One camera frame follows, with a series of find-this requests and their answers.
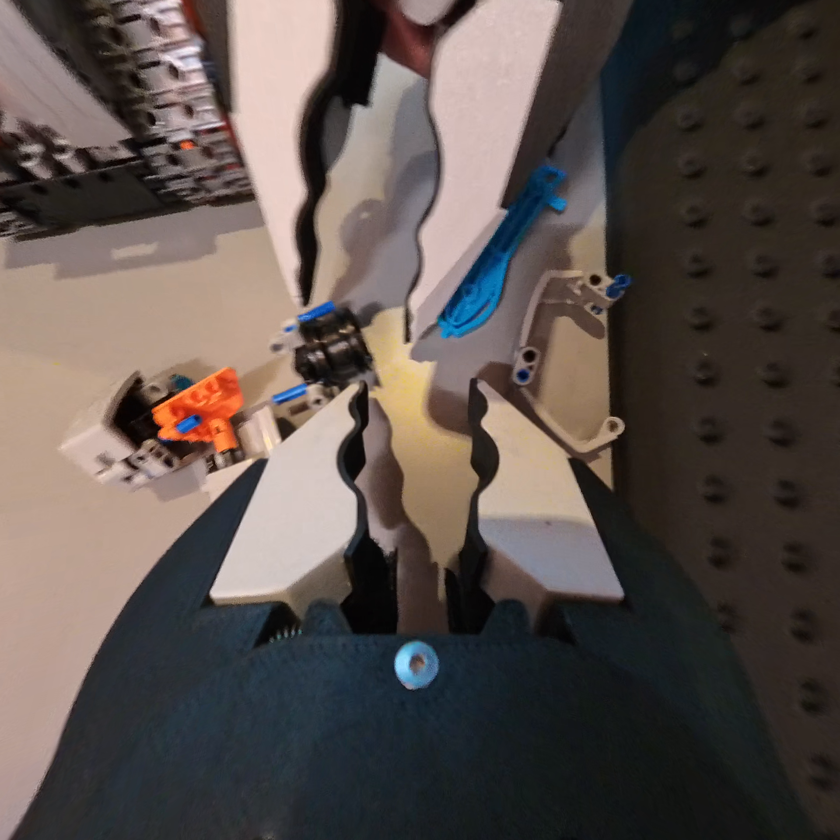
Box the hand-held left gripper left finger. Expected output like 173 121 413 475
209 381 370 616

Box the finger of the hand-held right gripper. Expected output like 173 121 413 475
402 0 571 344
231 0 379 309

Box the blue brick separator tool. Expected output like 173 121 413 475
436 165 568 340

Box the person's right hand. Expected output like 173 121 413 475
379 0 475 74

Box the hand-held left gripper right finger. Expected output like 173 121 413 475
461 378 626 616

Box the grey orange brick assembly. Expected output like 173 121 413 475
58 366 284 494

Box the grey curved panel brick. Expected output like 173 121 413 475
511 269 636 462

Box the black wheel brick assembly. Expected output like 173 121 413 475
268 301 383 416

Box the grey orange tracked toy robot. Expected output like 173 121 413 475
0 0 258 242

